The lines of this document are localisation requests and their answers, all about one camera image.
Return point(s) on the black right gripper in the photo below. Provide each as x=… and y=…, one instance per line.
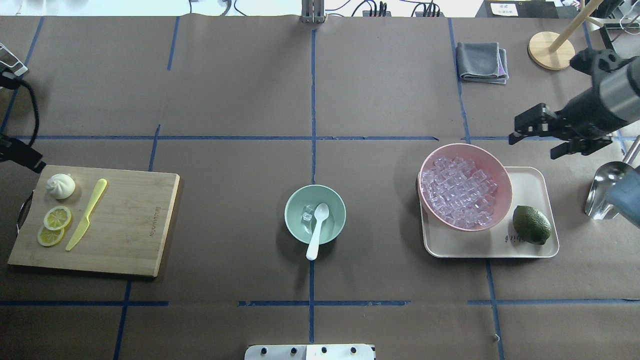
x=584, y=120

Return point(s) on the metal ice scoop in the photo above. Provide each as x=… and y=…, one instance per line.
x=615, y=189

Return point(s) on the white plastic spoon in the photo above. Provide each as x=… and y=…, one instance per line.
x=320, y=215

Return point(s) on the clear ice cube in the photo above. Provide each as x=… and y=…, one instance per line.
x=307, y=214

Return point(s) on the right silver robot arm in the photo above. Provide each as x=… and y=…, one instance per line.
x=586, y=122

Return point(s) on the pink bowl of ice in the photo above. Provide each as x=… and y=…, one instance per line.
x=464, y=187

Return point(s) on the mint green bowl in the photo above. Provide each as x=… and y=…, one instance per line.
x=313, y=195

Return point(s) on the wooden stand with round base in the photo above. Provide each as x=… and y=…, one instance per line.
x=553, y=51

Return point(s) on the cream serving tray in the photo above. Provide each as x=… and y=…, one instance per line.
x=501, y=241

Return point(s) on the green lime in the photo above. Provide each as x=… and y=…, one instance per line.
x=531, y=225

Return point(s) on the folded grey cloth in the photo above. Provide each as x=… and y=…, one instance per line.
x=482, y=62

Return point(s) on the bamboo cutting board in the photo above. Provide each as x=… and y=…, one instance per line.
x=128, y=227

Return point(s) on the yellow plastic knife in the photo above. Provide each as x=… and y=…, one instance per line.
x=84, y=223

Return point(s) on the white steamed bun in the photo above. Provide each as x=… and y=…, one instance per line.
x=60, y=186

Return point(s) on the upper lemon slice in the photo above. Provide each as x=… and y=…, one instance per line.
x=57, y=218

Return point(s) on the lemon slice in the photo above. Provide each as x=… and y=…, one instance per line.
x=57, y=218
x=48, y=238

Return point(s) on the lower lemon slice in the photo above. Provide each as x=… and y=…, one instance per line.
x=48, y=238

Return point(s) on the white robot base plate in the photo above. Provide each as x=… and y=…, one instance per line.
x=347, y=351

